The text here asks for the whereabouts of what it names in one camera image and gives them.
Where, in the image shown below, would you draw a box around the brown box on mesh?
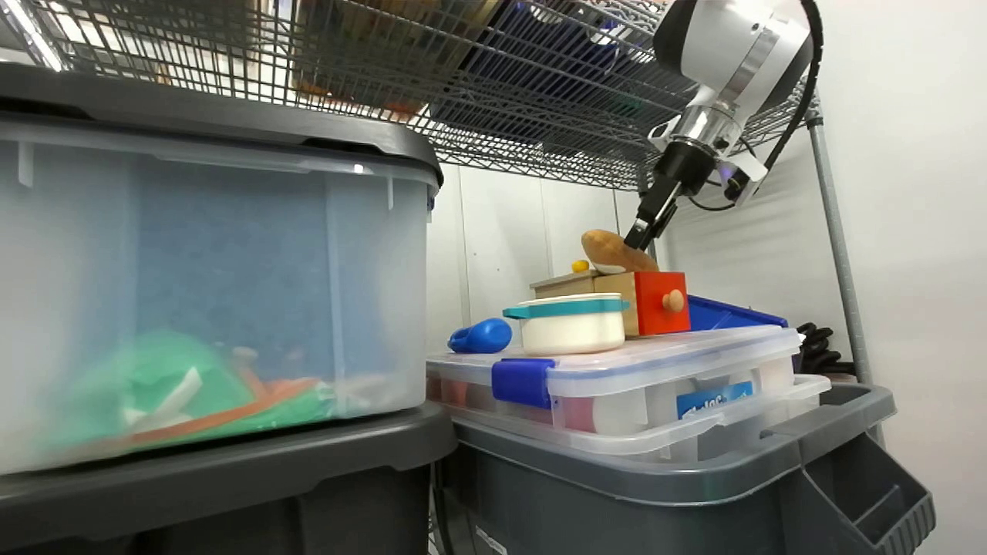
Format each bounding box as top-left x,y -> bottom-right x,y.
289,0 -> 513,111

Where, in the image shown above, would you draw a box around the white bowl teal band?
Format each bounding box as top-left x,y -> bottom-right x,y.
499,289 -> 634,357

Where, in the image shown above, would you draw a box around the wire mesh shelf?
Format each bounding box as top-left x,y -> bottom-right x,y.
0,0 -> 826,194

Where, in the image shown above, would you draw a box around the clear compartment container blue latches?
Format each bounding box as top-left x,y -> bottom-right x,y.
424,322 -> 809,437

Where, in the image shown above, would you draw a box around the dark blue storage bin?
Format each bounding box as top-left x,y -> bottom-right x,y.
430,0 -> 712,159

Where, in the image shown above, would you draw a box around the brown bread toy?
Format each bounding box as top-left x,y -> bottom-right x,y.
579,226 -> 661,277

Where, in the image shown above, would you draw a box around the blue round toy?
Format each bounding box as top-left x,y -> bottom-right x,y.
448,314 -> 514,357

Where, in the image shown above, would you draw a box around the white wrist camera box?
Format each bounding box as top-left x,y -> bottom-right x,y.
706,147 -> 770,201

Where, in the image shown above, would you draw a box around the orange red box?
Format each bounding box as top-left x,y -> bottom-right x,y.
634,268 -> 693,340

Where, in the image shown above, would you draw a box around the black cable bundle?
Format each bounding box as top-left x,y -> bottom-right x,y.
793,322 -> 859,379

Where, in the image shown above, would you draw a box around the large clear plastic container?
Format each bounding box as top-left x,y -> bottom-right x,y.
450,370 -> 834,465

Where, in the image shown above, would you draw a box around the clear tote dark grey lid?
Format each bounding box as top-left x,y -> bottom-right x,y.
0,63 -> 448,479

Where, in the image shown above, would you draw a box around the blue container latch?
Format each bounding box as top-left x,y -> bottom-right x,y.
487,354 -> 560,414

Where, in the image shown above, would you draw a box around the metal shelf post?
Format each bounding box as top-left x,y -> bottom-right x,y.
806,111 -> 877,389

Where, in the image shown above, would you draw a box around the dark grey storage bin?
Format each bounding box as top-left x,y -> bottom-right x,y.
0,401 -> 457,555

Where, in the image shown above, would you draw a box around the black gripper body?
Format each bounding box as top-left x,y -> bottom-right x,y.
645,136 -> 719,203

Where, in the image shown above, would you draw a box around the grey plastic storage bin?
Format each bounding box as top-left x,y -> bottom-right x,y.
436,379 -> 940,555

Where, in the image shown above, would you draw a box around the blue flat plastic piece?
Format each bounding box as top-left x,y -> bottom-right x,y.
687,293 -> 793,333

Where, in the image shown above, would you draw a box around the green soft item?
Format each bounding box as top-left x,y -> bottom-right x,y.
43,331 -> 332,449

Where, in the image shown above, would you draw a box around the orange flat item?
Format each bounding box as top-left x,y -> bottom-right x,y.
133,372 -> 325,440

